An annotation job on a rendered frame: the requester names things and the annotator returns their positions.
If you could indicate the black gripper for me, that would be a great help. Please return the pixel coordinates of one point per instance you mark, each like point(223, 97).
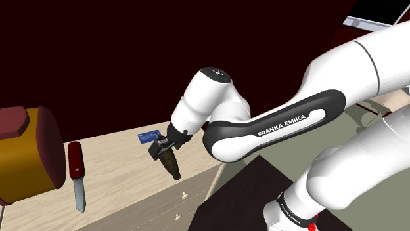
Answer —
point(175, 134)

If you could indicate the dark robot stand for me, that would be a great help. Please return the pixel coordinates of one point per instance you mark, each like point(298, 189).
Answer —
point(243, 192)

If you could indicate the yellow and maroon container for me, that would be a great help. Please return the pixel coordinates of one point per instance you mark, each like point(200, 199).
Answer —
point(28, 160)

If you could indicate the blue card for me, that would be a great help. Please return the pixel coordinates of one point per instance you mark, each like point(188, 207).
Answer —
point(148, 137)

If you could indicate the light wooden chest of drawers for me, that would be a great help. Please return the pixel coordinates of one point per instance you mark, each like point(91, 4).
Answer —
point(121, 174)

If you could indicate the red pocket knife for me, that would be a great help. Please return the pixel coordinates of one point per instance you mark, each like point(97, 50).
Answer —
point(76, 163)

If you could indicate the window with white frame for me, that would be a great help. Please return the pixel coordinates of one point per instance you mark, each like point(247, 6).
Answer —
point(371, 12)

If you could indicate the dark brown tapered object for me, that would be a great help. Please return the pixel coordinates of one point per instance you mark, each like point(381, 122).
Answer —
point(170, 163)

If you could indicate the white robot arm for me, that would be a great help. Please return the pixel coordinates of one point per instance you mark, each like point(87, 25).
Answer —
point(336, 60)

